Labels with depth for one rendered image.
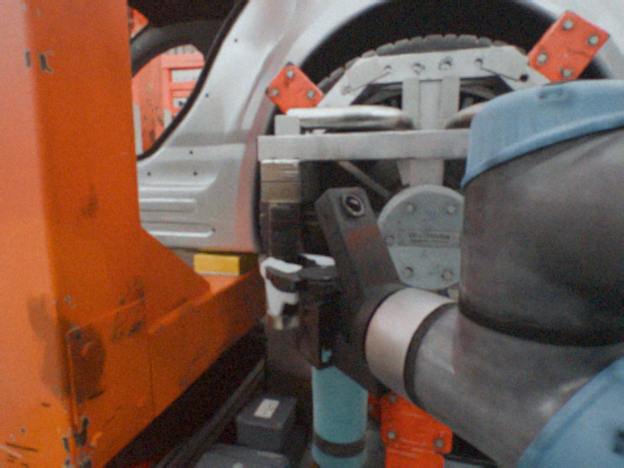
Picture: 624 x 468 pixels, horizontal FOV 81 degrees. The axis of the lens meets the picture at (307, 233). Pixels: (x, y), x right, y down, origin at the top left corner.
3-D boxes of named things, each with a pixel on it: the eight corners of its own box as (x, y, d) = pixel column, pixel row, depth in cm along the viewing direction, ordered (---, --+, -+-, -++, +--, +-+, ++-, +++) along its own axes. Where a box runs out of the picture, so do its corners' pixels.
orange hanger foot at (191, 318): (268, 315, 113) (266, 202, 108) (155, 421, 63) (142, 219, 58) (218, 310, 117) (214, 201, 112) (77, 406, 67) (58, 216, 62)
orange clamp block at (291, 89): (333, 104, 69) (301, 71, 69) (325, 95, 61) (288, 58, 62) (308, 133, 71) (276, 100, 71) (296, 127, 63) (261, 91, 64)
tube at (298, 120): (420, 147, 59) (423, 78, 57) (425, 133, 41) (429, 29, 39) (313, 150, 64) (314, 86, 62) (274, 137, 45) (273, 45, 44)
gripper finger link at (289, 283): (253, 281, 39) (305, 302, 32) (253, 267, 39) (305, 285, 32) (290, 274, 42) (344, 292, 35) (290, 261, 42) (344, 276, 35)
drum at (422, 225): (462, 263, 65) (467, 183, 63) (486, 301, 45) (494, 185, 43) (381, 259, 69) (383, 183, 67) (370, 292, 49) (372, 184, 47)
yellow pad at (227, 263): (259, 264, 109) (259, 248, 108) (239, 276, 96) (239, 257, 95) (217, 262, 112) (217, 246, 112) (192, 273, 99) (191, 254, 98)
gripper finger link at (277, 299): (244, 306, 44) (289, 331, 37) (242, 257, 43) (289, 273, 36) (265, 301, 46) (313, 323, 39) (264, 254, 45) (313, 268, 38)
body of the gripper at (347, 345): (286, 346, 38) (358, 409, 27) (285, 263, 36) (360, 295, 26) (346, 331, 41) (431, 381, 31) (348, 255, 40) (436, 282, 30)
